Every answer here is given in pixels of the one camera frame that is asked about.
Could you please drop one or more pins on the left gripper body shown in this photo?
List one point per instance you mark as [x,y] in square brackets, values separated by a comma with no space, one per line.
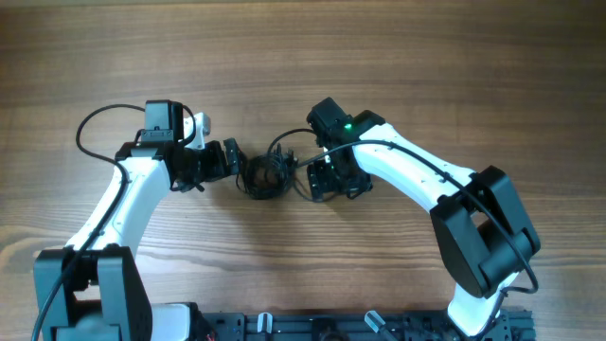
[228,158]

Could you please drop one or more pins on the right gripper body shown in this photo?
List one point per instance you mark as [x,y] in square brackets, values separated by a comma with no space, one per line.
[320,179]

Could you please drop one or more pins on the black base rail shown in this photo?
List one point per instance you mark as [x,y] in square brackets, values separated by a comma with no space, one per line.
[331,327]

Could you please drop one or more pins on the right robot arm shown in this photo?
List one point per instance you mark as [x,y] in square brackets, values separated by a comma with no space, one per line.
[484,234]

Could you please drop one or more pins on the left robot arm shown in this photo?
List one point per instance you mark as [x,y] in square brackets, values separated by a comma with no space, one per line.
[91,288]

